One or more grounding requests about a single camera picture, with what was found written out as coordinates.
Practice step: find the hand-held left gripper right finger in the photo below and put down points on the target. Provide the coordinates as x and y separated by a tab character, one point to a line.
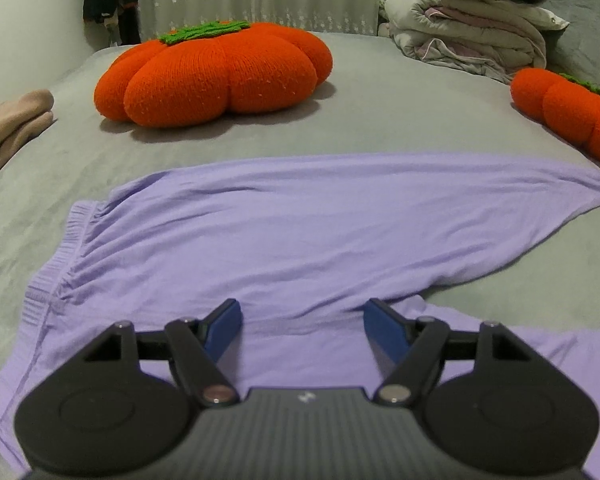
384	329

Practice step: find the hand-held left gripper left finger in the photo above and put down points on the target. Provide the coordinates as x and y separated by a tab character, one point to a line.
225	329

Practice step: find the purple pants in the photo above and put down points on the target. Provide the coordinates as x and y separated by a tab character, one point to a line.
305	235

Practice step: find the orange pumpkin cushion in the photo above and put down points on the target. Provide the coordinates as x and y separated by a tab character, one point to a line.
215	70
575	110

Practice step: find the grey quilted headboard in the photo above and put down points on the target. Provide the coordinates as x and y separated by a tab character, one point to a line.
590	25

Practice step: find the folded beige cloth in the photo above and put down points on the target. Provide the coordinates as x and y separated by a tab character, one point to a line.
10	130

